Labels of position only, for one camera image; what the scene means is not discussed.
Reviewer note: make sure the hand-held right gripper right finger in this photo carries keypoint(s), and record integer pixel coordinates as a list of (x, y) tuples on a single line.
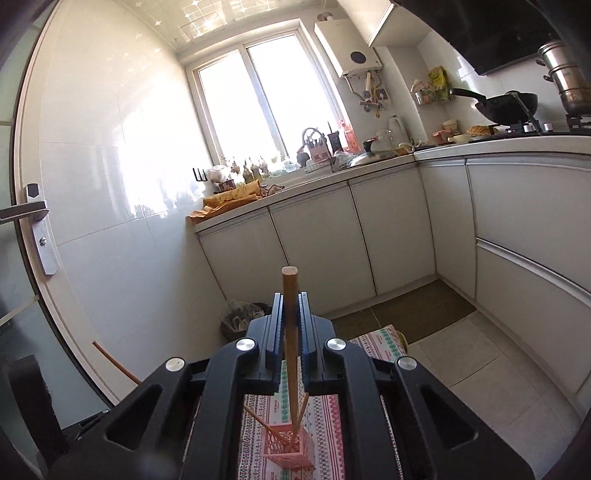
[(304, 332)]

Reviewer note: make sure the white plastic bag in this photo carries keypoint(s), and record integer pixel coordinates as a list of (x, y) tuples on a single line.
[(217, 174)]

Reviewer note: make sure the trash bin with bags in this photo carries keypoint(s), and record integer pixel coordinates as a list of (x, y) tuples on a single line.
[(240, 318)]

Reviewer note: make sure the black chair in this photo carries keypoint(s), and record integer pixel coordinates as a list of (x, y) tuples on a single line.
[(34, 406)]

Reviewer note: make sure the patterned red green tablecloth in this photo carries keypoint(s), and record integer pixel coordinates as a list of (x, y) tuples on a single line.
[(330, 429)]

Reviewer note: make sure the yellow cloth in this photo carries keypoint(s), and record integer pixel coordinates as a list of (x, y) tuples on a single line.
[(228, 198)]

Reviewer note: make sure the gas stove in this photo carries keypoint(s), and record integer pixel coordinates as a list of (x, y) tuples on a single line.
[(531, 129)]

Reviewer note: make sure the thin wooden chopstick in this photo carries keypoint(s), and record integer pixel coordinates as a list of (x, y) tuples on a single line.
[(258, 419), (302, 408)]

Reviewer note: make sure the brown floor mat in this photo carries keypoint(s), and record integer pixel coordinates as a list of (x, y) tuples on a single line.
[(422, 309)]

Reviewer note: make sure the black wok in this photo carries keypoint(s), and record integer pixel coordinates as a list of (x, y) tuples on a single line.
[(505, 106)]

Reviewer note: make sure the white wall cabinet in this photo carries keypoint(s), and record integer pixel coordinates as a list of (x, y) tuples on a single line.
[(364, 18)]

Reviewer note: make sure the red box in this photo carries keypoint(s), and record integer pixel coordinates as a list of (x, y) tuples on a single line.
[(349, 138)]

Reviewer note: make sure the stainless steel pot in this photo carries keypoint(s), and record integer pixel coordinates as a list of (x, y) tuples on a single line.
[(565, 74)]

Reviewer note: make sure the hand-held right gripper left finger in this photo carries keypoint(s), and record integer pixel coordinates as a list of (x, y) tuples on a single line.
[(278, 332)]

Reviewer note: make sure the black range hood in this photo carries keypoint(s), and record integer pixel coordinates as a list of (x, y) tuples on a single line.
[(498, 32)]

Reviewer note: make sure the white water heater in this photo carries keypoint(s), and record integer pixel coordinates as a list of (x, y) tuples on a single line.
[(348, 46)]

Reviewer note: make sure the wall spice rack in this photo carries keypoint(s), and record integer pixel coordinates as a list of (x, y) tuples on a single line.
[(429, 87)]

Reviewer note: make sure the wooden stick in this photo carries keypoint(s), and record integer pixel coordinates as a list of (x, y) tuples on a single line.
[(117, 364)]

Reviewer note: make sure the white framed window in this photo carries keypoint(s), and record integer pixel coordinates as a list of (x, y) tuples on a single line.
[(268, 101)]

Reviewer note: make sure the pink perforated utensil holder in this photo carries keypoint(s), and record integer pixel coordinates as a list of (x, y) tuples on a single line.
[(288, 450)]

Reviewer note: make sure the white base cabinet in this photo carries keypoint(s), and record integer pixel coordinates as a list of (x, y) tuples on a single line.
[(323, 230)]

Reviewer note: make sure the white kettle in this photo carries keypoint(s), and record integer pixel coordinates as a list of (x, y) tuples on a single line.
[(397, 129)]

